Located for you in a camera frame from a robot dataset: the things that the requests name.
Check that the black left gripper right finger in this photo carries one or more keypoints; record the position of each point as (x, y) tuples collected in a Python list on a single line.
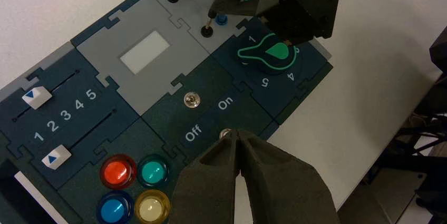
[(286, 194)]

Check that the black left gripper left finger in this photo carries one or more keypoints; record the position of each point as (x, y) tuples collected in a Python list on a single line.
[(209, 191)]

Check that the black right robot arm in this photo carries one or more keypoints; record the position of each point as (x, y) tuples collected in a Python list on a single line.
[(439, 49)]

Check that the blue jack socket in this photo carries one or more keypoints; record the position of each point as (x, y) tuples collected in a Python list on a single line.
[(221, 20)]

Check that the black green rotary knob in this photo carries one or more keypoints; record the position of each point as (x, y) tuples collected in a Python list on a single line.
[(276, 56)]

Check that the black jack socket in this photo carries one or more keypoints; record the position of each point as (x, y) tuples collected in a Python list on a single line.
[(206, 32)]

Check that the green round push button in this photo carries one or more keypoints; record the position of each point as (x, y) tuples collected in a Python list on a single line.
[(153, 173)]

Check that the yellow round push button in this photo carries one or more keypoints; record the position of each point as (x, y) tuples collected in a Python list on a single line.
[(152, 208)]

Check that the teal and grey control box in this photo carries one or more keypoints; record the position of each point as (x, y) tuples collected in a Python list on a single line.
[(216, 82)]

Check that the red round push button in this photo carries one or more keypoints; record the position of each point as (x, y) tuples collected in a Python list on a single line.
[(118, 173)]

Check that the blue round push button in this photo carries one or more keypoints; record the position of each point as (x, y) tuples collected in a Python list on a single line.
[(114, 209)]

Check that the white rectangular display window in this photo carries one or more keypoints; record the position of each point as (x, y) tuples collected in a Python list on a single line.
[(145, 52)]

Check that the white slider knob blue arrow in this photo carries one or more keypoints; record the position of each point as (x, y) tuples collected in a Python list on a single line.
[(36, 98), (56, 158)]

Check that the metal toggle switch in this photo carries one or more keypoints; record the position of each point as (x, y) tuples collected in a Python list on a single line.
[(224, 133), (192, 100)]

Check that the black metal stand frame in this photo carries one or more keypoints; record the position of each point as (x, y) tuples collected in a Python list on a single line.
[(419, 166)]

